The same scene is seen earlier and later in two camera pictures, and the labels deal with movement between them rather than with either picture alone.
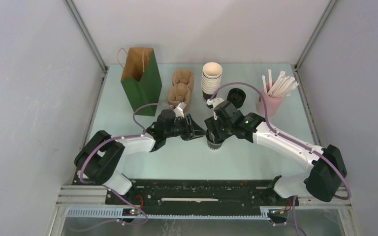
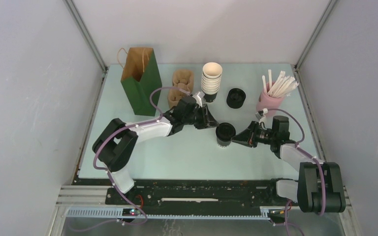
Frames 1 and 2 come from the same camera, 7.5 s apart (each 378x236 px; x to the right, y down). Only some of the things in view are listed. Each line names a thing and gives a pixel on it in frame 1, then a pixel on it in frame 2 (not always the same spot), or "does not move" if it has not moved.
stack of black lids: x=236 y=96 does not move
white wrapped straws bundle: x=283 y=86 does not move
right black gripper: x=212 y=125 to x=248 y=137
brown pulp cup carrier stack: x=180 y=91 does not move
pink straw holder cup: x=272 y=105 does not move
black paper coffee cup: x=214 y=141 to x=223 y=144
